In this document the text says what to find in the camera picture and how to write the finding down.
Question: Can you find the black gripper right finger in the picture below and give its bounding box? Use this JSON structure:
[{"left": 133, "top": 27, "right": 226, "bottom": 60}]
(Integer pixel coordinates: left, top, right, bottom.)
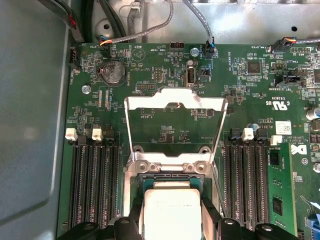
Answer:
[{"left": 201, "top": 196, "right": 299, "bottom": 240}]

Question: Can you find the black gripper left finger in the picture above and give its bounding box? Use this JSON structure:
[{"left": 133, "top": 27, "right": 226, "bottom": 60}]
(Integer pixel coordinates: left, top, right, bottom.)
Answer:
[{"left": 56, "top": 196, "right": 145, "bottom": 240}]

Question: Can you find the silver CPU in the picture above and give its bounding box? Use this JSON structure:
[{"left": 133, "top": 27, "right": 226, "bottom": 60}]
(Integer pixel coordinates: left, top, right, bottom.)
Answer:
[{"left": 140, "top": 174, "right": 209, "bottom": 240}]

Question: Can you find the metal socket cover frame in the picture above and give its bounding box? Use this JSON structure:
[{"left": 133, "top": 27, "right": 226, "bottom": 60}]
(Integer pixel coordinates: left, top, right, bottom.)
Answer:
[{"left": 123, "top": 87, "right": 230, "bottom": 173}]

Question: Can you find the green RAM stick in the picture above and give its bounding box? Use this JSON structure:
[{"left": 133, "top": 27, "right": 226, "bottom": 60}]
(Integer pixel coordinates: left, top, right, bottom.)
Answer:
[{"left": 266, "top": 142, "right": 299, "bottom": 237}]

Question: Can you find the white motherboard sticker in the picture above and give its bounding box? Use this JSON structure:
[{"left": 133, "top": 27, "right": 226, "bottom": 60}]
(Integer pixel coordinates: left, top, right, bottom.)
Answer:
[{"left": 274, "top": 121, "right": 293, "bottom": 135}]

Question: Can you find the green motherboard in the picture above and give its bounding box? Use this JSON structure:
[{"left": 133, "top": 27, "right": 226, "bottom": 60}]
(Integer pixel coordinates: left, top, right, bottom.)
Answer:
[{"left": 56, "top": 41, "right": 320, "bottom": 240}]

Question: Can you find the silver coin cell battery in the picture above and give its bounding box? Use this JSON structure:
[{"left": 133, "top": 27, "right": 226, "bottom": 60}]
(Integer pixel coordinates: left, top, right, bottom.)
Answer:
[{"left": 99, "top": 61, "right": 126, "bottom": 85}]

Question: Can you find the internal USB port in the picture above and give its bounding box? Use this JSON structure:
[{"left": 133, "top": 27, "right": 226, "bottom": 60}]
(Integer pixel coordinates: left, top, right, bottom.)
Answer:
[{"left": 185, "top": 65, "right": 196, "bottom": 89}]

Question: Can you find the black PC case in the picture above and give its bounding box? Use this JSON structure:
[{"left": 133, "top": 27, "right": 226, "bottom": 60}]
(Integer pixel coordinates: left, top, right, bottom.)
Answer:
[{"left": 0, "top": 0, "right": 320, "bottom": 240}]

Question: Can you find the black square controller chip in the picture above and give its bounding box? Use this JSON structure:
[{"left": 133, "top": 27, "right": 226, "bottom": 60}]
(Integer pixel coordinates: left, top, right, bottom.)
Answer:
[{"left": 246, "top": 60, "right": 261, "bottom": 75}]

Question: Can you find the thick black cable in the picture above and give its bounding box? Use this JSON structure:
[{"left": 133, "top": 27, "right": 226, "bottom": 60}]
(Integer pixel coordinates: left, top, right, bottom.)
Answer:
[{"left": 84, "top": 0, "right": 126, "bottom": 43}]

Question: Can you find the black sleeved wire bundle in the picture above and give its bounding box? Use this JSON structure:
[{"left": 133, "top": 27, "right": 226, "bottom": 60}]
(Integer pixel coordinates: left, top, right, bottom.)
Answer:
[{"left": 37, "top": 0, "right": 86, "bottom": 43}]

